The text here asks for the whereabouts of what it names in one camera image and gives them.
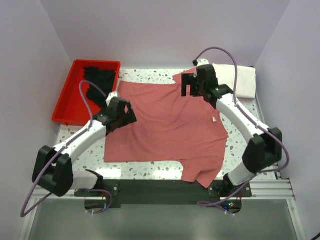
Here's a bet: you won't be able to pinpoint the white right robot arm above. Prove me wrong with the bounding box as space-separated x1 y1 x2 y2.
181 64 283 197

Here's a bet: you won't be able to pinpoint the dusty red t-shirt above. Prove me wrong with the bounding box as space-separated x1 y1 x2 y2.
104 74 228 188

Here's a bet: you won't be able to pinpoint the black t-shirts in bin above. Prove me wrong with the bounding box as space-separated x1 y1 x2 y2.
83 66 116 108

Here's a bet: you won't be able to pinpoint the folded white t-shirt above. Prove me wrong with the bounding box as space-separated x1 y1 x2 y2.
212 63 256 99

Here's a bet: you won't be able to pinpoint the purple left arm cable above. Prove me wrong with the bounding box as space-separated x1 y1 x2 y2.
20 80 109 218

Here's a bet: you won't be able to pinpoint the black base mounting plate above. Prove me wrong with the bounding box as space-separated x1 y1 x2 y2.
74 178 252 215

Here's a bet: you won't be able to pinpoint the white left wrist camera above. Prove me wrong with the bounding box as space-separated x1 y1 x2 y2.
105 91 120 106

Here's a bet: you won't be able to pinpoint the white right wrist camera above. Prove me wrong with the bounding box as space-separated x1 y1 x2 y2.
192 58 210 68

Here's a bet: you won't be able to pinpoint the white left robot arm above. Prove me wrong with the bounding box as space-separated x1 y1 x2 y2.
32 97 137 197

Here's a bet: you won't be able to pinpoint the red plastic bin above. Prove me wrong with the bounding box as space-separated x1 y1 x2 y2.
52 59 121 127

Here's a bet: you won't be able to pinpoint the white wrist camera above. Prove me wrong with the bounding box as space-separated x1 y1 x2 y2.
192 58 210 68
105 91 120 106

